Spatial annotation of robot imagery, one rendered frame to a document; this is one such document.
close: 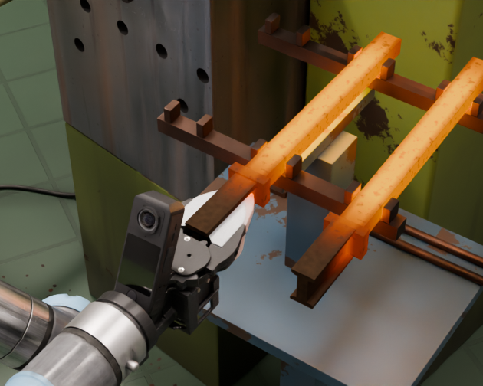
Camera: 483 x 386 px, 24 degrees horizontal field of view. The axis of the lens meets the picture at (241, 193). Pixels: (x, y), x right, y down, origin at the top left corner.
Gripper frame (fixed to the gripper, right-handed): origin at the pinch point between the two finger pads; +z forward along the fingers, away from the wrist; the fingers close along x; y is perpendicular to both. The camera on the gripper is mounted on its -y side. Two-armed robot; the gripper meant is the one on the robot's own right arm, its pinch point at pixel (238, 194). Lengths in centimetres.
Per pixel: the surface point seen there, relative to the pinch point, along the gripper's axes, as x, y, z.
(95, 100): -54, 37, 36
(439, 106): 11.2, -0.8, 24.2
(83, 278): -68, 94, 40
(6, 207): -96, 94, 47
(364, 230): 14.3, -1.4, 1.7
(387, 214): 14.5, 0.0, 6.3
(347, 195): 9.7, 0.0, 6.3
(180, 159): -34, 37, 33
